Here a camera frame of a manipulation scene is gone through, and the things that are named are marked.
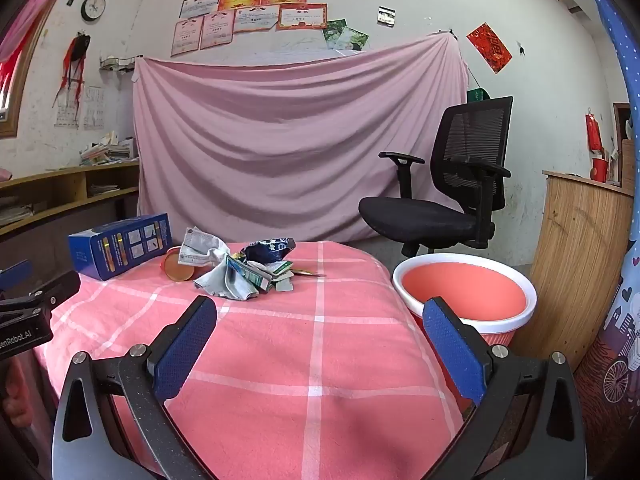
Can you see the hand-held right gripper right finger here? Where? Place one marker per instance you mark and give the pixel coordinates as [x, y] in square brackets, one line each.
[452, 350]

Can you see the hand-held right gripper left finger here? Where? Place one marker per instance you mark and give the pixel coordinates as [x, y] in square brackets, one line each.
[185, 350]

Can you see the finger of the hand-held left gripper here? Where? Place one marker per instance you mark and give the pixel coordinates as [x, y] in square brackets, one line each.
[12, 275]
[57, 290]

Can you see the pink white-rimmed plastic bin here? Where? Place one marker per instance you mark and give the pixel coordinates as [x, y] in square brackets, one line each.
[465, 290]

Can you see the grey bag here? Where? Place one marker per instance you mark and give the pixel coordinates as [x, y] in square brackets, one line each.
[225, 280]

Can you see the orange round cup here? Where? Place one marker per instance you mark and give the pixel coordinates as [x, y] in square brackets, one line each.
[177, 266]

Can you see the white printed wrapper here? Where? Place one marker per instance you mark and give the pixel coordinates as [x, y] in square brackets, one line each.
[202, 245]

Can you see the green and white carton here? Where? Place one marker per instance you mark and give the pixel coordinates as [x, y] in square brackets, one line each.
[265, 275]

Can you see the dark blue patterned snack bag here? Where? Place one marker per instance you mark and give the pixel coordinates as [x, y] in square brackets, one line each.
[267, 251]

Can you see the gold foil wrapper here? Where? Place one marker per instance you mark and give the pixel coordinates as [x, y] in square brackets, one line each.
[307, 273]

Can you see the person's left hand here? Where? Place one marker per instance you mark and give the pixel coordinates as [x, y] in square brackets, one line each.
[27, 392]

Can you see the blue cardboard box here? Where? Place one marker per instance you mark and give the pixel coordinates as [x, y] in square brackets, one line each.
[117, 245]

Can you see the wooden shelf unit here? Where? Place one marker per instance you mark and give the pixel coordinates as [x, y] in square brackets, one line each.
[60, 200]

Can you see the pink checked blanket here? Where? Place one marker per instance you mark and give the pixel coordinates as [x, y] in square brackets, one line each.
[300, 350]

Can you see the black mesh office chair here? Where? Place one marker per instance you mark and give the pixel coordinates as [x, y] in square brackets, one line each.
[415, 215]

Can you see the stack of books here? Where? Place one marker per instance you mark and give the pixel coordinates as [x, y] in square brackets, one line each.
[107, 152]

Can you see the wooden cabinet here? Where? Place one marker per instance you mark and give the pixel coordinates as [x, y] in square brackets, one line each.
[570, 260]

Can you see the pink hanging sheet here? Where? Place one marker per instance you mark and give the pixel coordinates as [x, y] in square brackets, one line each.
[280, 140]

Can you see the red cup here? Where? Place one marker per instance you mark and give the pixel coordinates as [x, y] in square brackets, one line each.
[599, 170]

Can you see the green tag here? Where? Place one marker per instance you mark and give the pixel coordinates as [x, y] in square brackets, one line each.
[477, 94]

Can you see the brown cardboard sheet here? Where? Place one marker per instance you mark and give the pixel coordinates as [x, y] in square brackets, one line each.
[629, 160]

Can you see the pink window curtain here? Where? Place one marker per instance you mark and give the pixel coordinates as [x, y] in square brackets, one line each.
[25, 15]

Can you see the red hanging ornament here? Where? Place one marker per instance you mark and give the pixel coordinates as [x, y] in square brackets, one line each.
[593, 130]

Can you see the wall calendar sheets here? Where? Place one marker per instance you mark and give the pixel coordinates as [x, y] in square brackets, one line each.
[92, 110]

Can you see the brown wooden window frame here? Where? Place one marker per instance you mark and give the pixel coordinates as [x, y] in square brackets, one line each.
[22, 90]

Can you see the red tassel wall hanging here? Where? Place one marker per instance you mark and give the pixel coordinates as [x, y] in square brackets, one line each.
[75, 60]

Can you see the dark brown wooden frame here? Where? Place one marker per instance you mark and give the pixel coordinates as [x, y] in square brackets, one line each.
[617, 130]

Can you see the round wall clock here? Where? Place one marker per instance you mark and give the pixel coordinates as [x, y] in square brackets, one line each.
[93, 7]

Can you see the red paper wall decoration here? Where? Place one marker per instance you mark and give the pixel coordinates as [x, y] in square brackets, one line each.
[489, 47]

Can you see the green wall photos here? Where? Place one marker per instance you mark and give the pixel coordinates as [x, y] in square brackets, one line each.
[347, 37]

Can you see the small black-and-white wall photo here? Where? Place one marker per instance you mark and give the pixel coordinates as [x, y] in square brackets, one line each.
[386, 16]

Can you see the group of wall certificates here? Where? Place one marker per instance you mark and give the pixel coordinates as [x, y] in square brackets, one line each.
[250, 5]

